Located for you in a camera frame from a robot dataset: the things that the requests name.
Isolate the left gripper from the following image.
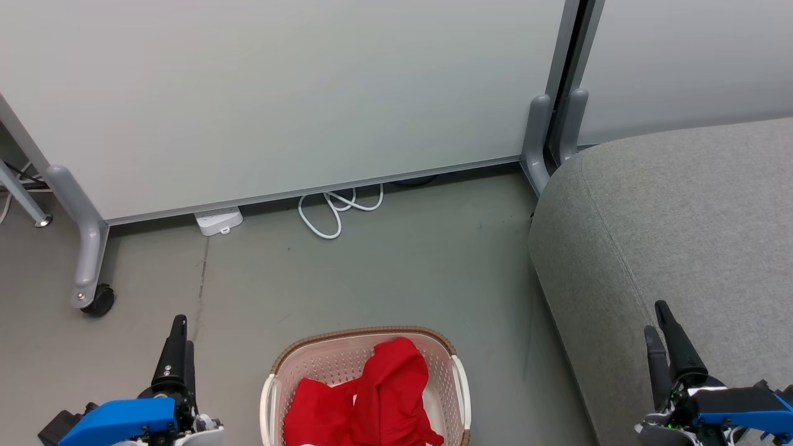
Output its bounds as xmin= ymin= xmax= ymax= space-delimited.
xmin=138 ymin=314 xmax=225 ymax=446

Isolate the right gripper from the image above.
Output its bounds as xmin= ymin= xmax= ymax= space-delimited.
xmin=636 ymin=300 xmax=730 ymax=446

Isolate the red and white garment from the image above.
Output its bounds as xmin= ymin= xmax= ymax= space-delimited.
xmin=352 ymin=336 xmax=445 ymax=446

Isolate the grey fabric sofa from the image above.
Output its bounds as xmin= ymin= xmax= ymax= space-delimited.
xmin=528 ymin=117 xmax=793 ymax=446

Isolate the black caster wheel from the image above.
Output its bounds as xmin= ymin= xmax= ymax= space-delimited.
xmin=81 ymin=284 xmax=116 ymax=318

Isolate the beige plastic laundry basket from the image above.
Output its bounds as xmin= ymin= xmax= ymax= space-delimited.
xmin=260 ymin=326 xmax=472 ymax=446

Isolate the white power strip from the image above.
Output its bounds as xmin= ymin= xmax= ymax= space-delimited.
xmin=193 ymin=206 xmax=244 ymax=238

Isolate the grey partition leg with caster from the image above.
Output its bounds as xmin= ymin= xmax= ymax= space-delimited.
xmin=45 ymin=164 xmax=110 ymax=310

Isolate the grey metal stand pole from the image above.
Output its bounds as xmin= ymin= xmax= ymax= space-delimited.
xmin=0 ymin=158 xmax=53 ymax=228

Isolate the grey curved partition leg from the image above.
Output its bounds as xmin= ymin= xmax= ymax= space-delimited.
xmin=557 ymin=88 xmax=589 ymax=165
xmin=520 ymin=94 xmax=553 ymax=197

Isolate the large white partition panel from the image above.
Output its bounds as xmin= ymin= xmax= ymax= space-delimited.
xmin=0 ymin=0 xmax=581 ymax=227

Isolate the narrow white partition panel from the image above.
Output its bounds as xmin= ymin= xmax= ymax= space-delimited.
xmin=576 ymin=0 xmax=793 ymax=148

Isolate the blue right camera bracket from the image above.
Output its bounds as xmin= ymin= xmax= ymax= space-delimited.
xmin=690 ymin=384 xmax=793 ymax=431

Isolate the black block on left bracket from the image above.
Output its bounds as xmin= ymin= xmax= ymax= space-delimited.
xmin=38 ymin=405 xmax=95 ymax=446

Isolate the white coiled power cable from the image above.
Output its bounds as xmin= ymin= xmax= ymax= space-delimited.
xmin=297 ymin=183 xmax=385 ymax=240

